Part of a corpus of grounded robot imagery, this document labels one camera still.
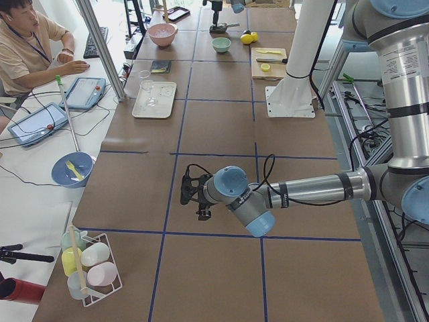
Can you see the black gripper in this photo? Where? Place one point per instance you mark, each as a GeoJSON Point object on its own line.
{"type": "Point", "coordinates": [202, 203]}
{"type": "Point", "coordinates": [215, 15]}

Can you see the green bowl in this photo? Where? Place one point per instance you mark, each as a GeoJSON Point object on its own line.
{"type": "Point", "coordinates": [221, 44]}

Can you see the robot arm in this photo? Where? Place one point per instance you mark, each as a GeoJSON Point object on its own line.
{"type": "Point", "coordinates": [237, 5]}
{"type": "Point", "coordinates": [398, 32]}

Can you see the metal ice scoop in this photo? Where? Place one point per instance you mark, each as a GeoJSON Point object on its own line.
{"type": "Point", "coordinates": [222, 27]}

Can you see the pink bowl with ice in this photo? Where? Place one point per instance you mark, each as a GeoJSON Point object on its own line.
{"type": "Point", "coordinates": [162, 34]}

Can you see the large blue bowl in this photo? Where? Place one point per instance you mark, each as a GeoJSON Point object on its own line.
{"type": "Point", "coordinates": [61, 175]}

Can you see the yellow fork in bowl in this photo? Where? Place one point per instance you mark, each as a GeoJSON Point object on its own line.
{"type": "Point", "coordinates": [72, 168]}

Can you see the yellow lemon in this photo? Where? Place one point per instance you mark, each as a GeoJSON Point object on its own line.
{"type": "Point", "coordinates": [253, 37]}
{"type": "Point", "coordinates": [246, 39]}

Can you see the yellow plastic knife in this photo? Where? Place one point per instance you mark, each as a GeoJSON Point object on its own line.
{"type": "Point", "coordinates": [269, 52]}

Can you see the wooden cutting board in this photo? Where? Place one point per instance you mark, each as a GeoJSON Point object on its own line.
{"type": "Point", "coordinates": [277, 71]}

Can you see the steel muddler rod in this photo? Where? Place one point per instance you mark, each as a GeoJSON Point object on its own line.
{"type": "Point", "coordinates": [273, 60]}

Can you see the lemon half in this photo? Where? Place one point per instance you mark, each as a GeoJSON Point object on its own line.
{"type": "Point", "coordinates": [265, 67]}

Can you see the folded grey cloth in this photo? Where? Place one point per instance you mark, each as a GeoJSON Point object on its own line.
{"type": "Point", "coordinates": [160, 66]}

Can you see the clear wine glass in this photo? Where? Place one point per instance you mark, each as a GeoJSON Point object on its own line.
{"type": "Point", "coordinates": [147, 86]}

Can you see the cream bear serving tray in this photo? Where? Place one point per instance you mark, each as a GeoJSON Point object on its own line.
{"type": "Point", "coordinates": [164, 92]}

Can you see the white upturned cup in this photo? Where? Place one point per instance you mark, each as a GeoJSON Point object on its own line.
{"type": "Point", "coordinates": [95, 254]}

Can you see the pink upturned cup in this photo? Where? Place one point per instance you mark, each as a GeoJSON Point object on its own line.
{"type": "Point", "coordinates": [102, 274]}

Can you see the green upturned cup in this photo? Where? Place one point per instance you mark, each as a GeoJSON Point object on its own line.
{"type": "Point", "coordinates": [79, 235]}

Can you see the yellow upturned cup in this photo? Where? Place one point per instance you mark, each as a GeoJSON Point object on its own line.
{"type": "Point", "coordinates": [68, 261]}

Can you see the blue teach pendant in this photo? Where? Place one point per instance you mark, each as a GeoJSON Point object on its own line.
{"type": "Point", "coordinates": [84, 93]}

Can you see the person in pink shirt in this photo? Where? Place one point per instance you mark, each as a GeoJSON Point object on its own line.
{"type": "Point", "coordinates": [34, 49]}

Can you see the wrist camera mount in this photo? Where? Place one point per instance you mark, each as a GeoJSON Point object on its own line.
{"type": "Point", "coordinates": [188, 189]}

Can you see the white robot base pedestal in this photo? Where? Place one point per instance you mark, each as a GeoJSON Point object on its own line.
{"type": "Point", "coordinates": [292, 96]}

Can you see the white wire cup rack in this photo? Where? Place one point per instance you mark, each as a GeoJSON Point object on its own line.
{"type": "Point", "coordinates": [77, 283]}

